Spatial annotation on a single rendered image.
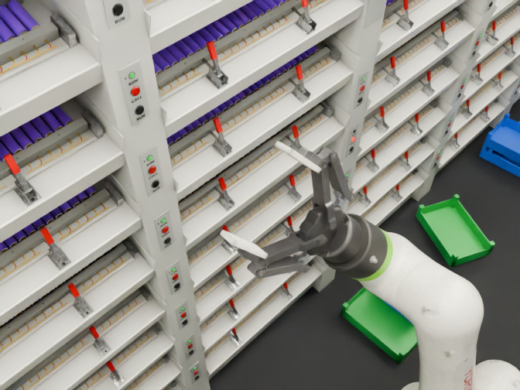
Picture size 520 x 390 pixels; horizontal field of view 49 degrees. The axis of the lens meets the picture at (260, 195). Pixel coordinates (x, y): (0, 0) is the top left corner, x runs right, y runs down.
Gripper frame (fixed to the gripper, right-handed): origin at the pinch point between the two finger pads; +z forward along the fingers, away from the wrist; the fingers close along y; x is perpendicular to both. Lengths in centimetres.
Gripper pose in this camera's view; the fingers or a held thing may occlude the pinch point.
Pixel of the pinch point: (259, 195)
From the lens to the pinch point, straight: 74.1
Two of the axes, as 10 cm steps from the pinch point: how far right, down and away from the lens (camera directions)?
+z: -6.3, -3.4, -7.0
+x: 5.7, 4.0, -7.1
